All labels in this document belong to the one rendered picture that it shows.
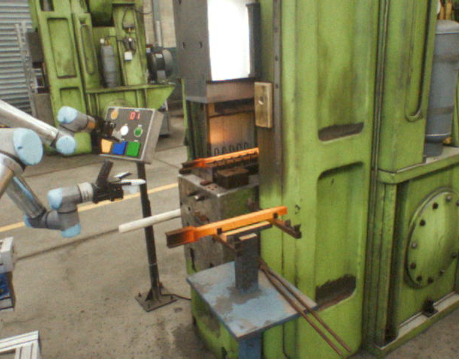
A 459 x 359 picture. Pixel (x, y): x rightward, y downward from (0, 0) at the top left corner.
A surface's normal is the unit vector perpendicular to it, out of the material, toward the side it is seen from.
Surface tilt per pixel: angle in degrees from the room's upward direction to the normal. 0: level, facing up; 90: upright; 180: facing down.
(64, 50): 89
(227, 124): 90
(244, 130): 90
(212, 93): 90
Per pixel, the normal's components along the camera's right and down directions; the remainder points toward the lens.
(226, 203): 0.56, 0.23
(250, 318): -0.04, -0.95
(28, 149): 0.98, -0.07
